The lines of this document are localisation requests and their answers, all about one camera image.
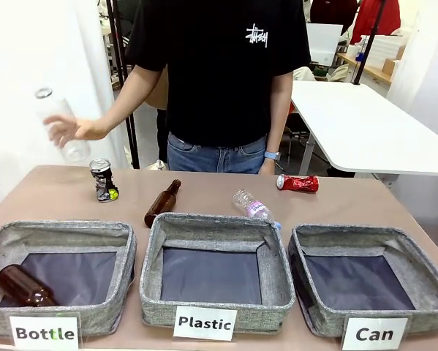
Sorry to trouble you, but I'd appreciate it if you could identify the person's right hand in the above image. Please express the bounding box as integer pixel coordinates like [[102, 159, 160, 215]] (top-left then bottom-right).
[[42, 113, 108, 149]]

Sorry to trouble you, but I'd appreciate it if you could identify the person's left hand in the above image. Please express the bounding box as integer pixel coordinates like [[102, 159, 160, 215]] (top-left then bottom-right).
[[258, 159, 278, 176]]

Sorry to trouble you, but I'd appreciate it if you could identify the large clear plastic bottle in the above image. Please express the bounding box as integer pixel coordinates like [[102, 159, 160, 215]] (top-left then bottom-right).
[[34, 87, 91, 163]]

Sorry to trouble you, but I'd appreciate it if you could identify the crushed red drink can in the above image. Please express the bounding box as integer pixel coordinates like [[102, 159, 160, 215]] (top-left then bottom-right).
[[276, 174, 320, 194]]

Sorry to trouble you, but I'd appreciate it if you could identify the small clear bottle pink label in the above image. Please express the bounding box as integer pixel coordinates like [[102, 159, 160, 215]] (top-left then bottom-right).
[[231, 189, 282, 231]]

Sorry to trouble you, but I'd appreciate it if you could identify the crushed black drink can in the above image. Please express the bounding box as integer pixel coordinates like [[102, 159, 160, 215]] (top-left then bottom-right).
[[89, 157, 119, 203]]

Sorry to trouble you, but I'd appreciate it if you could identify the long-neck brown glass bottle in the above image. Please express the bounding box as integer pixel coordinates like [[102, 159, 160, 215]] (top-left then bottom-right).
[[143, 178, 182, 228]]

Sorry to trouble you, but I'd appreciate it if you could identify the person's left forearm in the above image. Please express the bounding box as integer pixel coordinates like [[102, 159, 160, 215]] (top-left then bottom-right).
[[265, 105, 292, 154]]

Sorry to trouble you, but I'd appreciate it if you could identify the person's right forearm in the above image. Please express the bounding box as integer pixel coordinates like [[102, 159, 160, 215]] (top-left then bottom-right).
[[96, 72, 157, 142]]

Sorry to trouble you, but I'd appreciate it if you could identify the grey fabric basket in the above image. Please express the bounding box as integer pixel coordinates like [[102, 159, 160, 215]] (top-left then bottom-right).
[[287, 223, 438, 338], [0, 219, 137, 337], [138, 212, 296, 333]]

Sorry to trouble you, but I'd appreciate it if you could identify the white Can label card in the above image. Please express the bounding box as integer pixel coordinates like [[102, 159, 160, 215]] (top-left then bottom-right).
[[341, 316, 409, 351]]

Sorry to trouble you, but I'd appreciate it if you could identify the black metal stand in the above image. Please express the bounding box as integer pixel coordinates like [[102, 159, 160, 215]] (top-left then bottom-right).
[[107, 0, 141, 170]]

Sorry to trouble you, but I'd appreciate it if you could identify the person in black t-shirt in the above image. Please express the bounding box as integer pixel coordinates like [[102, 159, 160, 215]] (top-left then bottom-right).
[[125, 0, 312, 175]]

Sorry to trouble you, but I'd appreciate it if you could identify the white table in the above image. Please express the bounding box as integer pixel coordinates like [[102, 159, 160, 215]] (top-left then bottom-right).
[[290, 80, 438, 177]]

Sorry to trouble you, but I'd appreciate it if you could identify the white board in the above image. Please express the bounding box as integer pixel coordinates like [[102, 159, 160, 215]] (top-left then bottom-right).
[[306, 23, 344, 67]]

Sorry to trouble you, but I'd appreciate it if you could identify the cardboard box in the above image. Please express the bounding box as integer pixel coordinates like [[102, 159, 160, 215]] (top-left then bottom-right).
[[382, 47, 406, 76]]

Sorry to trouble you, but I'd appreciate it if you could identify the black metal pole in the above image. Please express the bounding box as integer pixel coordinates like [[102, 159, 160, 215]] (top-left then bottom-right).
[[353, 0, 388, 86]]

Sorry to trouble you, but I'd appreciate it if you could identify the stubby brown glass bottle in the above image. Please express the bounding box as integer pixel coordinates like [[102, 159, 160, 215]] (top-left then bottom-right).
[[0, 264, 58, 308]]

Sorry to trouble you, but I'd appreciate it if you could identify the white Plastic label card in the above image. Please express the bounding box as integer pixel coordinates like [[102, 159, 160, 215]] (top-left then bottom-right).
[[173, 306, 238, 341]]

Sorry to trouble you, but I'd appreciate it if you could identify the stack of white boxes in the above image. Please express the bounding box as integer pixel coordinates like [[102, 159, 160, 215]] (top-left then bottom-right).
[[360, 34, 406, 72]]

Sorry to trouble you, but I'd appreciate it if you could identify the red jacket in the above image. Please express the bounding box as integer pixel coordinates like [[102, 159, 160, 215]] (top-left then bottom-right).
[[350, 0, 401, 45]]

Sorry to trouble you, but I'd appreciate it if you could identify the white Bottle label card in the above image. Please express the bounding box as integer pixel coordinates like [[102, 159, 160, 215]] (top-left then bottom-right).
[[8, 314, 80, 351]]

